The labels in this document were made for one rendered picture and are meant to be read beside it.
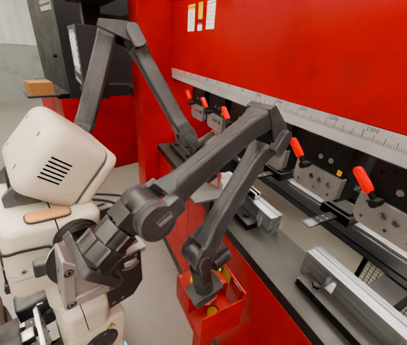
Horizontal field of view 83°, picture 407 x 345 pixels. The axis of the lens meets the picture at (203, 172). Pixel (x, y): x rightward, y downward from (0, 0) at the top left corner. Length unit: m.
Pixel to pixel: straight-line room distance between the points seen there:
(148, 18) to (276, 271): 1.47
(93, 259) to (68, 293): 0.07
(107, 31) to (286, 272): 0.96
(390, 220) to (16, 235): 0.74
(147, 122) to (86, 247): 1.34
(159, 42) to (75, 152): 1.26
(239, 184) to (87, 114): 0.51
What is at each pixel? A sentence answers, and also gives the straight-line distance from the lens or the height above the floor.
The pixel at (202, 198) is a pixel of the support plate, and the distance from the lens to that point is 0.93.
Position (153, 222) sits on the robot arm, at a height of 1.25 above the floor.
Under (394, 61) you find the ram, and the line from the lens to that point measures 0.64.
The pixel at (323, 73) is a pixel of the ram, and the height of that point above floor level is 1.49.
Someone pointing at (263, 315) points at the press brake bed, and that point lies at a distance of 1.00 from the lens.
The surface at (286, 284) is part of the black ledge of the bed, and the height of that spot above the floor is 0.87.
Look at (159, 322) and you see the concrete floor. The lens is 1.75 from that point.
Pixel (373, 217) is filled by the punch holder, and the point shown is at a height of 1.21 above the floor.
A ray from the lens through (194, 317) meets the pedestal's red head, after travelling 0.95.
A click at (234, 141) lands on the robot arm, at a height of 1.35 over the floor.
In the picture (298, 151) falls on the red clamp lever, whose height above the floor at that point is 1.29.
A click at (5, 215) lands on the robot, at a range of 0.56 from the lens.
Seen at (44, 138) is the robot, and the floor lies 1.37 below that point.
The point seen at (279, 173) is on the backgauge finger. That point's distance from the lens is 1.18.
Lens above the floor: 1.53
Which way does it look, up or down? 28 degrees down
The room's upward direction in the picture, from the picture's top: 5 degrees clockwise
